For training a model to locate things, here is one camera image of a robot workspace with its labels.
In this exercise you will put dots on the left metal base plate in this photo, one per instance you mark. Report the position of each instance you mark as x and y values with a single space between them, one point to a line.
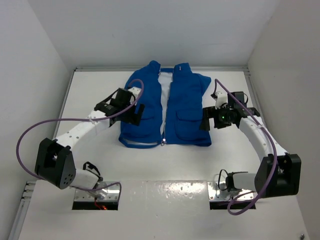
109 193

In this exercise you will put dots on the metal base plate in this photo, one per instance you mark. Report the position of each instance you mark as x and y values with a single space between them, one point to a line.
216 194
109 193

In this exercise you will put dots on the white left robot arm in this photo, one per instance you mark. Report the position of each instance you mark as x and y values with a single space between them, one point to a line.
55 161

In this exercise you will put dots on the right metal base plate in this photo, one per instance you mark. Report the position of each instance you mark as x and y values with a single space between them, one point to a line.
216 194

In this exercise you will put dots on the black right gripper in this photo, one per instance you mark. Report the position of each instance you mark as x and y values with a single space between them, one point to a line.
211 112

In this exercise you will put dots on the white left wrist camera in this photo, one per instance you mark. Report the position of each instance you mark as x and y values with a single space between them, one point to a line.
135 91

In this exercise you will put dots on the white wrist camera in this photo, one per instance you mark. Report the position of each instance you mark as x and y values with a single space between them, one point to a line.
135 91
221 99

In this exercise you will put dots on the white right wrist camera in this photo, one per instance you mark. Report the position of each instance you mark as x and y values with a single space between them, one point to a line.
221 99

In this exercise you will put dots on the blue zip-up vest jacket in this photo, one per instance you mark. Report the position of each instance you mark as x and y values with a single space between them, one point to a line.
173 110

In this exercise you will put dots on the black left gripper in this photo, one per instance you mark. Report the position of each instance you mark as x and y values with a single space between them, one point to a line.
133 118

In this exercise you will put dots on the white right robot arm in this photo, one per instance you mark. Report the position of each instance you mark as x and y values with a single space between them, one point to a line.
279 171

